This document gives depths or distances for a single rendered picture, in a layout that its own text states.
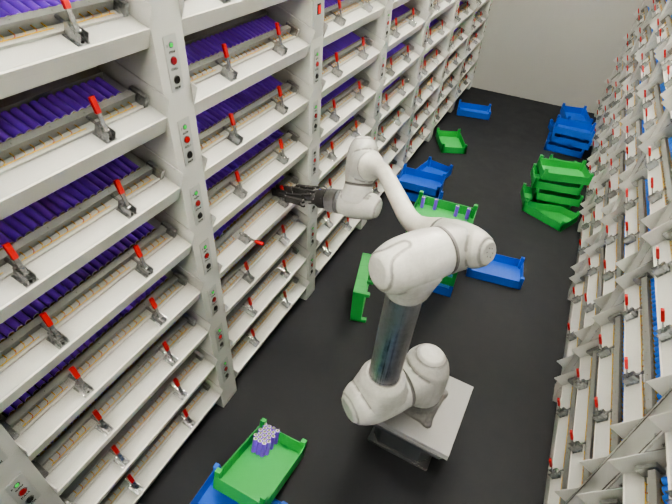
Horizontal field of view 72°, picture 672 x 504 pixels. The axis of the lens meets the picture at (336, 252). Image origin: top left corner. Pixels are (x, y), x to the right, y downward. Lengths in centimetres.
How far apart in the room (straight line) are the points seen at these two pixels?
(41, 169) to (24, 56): 20
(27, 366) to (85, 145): 49
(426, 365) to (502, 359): 83
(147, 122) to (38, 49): 27
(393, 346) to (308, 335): 98
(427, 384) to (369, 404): 22
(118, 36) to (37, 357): 70
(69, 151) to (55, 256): 22
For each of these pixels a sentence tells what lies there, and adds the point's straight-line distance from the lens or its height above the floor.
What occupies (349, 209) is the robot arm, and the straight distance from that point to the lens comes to 165.
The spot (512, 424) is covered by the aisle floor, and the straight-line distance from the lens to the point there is 218.
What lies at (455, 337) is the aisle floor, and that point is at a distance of 237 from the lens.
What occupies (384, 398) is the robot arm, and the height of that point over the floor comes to 49.
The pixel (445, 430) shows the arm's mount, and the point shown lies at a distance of 180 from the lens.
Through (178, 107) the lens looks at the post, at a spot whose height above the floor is 128.
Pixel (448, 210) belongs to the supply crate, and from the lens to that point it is 246.
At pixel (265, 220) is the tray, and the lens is 178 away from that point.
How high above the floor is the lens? 175
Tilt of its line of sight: 40 degrees down
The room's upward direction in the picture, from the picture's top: 4 degrees clockwise
